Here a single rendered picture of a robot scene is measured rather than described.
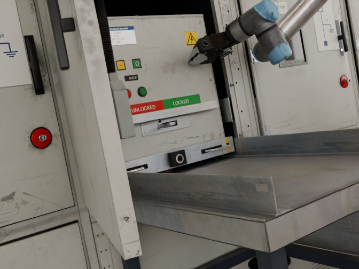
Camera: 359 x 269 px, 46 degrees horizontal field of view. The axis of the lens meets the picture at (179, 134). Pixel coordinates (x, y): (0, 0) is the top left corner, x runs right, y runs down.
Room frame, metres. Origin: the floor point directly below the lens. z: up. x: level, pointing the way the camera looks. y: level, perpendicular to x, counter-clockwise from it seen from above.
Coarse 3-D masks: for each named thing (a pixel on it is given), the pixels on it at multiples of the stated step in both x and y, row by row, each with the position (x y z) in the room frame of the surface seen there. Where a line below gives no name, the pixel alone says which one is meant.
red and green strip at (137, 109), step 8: (184, 96) 1.52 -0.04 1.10; (192, 96) 1.54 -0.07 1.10; (136, 104) 1.41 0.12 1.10; (144, 104) 1.42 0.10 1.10; (152, 104) 1.44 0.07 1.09; (160, 104) 1.46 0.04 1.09; (168, 104) 1.48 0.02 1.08; (176, 104) 1.49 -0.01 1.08; (184, 104) 1.51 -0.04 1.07; (192, 104) 1.53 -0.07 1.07; (136, 112) 1.40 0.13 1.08; (144, 112) 1.42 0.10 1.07
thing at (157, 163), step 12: (204, 144) 1.53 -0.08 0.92; (216, 144) 1.56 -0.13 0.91; (228, 144) 1.59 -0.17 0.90; (156, 156) 1.41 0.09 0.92; (192, 156) 1.50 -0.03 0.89; (204, 156) 1.52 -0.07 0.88; (132, 168) 1.36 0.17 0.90; (144, 168) 1.39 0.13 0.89; (156, 168) 1.41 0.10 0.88; (168, 168) 1.44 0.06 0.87
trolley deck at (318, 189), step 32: (256, 160) 1.40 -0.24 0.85; (288, 160) 1.28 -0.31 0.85; (320, 160) 1.18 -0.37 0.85; (352, 160) 1.09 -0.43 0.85; (288, 192) 0.87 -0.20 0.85; (320, 192) 0.82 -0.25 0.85; (352, 192) 0.83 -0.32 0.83; (160, 224) 0.98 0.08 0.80; (192, 224) 0.87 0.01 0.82; (224, 224) 0.78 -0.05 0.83; (256, 224) 0.71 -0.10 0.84; (288, 224) 0.73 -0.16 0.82; (320, 224) 0.77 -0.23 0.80
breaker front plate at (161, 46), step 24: (120, 24) 1.41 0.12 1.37; (144, 24) 1.46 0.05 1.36; (168, 24) 1.51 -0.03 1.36; (192, 24) 1.57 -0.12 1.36; (120, 48) 1.40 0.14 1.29; (144, 48) 1.45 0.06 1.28; (168, 48) 1.50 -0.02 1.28; (192, 48) 1.56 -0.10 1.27; (120, 72) 1.39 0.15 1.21; (144, 72) 1.44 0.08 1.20; (168, 72) 1.49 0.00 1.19; (192, 72) 1.55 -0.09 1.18; (168, 96) 1.48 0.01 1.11; (216, 96) 1.60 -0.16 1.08; (168, 120) 1.47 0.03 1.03; (192, 120) 1.53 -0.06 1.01; (216, 120) 1.59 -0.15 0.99; (144, 144) 1.41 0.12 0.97; (168, 144) 1.46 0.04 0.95; (192, 144) 1.52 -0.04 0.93
